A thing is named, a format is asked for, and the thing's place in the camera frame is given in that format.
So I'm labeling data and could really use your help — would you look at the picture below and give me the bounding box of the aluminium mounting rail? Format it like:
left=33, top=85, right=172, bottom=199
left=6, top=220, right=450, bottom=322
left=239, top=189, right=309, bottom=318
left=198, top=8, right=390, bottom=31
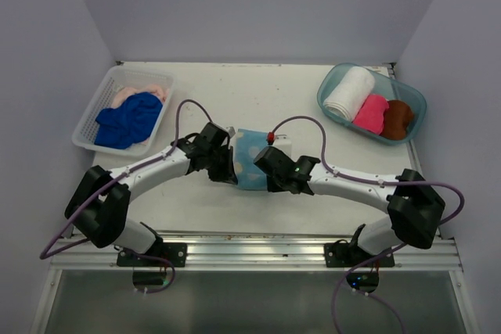
left=49, top=232, right=463, bottom=271

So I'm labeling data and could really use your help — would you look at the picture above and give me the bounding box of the dark blue cloth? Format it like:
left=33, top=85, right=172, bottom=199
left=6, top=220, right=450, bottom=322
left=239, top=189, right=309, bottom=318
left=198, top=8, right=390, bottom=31
left=94, top=92, right=163, bottom=150

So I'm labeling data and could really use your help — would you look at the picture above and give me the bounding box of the pink rolled towel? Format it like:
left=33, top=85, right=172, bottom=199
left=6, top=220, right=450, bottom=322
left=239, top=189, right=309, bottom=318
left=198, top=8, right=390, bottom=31
left=352, top=94, right=389, bottom=135

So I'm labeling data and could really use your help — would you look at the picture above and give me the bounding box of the teal transparent plastic bin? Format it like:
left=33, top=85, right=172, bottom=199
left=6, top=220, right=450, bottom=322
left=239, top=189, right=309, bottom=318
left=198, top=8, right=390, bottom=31
left=316, top=63, right=427, bottom=146

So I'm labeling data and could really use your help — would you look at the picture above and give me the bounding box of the white towel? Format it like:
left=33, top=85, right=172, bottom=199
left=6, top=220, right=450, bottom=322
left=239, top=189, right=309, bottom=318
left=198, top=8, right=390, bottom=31
left=323, top=66, right=375, bottom=122

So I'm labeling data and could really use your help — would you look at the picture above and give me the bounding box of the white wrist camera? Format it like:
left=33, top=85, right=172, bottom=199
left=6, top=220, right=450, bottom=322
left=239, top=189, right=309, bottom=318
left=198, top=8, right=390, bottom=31
left=225, top=127, right=236, bottom=138
left=263, top=132, right=292, bottom=158

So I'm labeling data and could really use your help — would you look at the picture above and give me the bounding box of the brown rolled towel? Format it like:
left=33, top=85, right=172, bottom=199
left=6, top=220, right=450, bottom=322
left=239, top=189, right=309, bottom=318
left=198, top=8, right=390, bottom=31
left=380, top=100, right=414, bottom=141

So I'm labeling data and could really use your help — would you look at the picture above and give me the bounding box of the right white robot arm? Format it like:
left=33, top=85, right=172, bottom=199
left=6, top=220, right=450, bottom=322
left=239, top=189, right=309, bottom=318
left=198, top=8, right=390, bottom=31
left=254, top=146, right=445, bottom=268

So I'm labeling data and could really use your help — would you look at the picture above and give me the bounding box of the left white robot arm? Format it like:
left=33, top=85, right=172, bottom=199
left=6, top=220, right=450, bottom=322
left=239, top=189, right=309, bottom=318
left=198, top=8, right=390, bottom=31
left=64, top=122, right=237, bottom=266

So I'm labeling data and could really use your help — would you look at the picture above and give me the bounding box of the white plastic laundry basket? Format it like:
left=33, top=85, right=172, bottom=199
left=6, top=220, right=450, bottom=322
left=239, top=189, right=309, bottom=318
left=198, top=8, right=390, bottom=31
left=72, top=66, right=176, bottom=157

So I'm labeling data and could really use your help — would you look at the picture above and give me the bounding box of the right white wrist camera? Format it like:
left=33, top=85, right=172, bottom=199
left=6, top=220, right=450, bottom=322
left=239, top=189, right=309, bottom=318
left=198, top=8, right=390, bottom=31
left=263, top=132, right=292, bottom=158

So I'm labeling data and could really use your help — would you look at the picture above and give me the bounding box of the light blue patterned cloth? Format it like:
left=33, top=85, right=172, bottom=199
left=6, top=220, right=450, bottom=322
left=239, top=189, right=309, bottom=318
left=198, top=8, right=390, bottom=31
left=233, top=128, right=268, bottom=191

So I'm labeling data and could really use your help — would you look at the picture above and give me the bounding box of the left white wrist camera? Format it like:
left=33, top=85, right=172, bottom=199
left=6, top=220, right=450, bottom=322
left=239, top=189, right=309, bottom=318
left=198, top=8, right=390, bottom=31
left=225, top=127, right=236, bottom=138

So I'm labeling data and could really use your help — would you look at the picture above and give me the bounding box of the pink cloth in basket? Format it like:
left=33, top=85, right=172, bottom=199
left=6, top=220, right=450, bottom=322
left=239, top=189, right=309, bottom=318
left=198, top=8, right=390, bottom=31
left=110, top=84, right=169, bottom=109

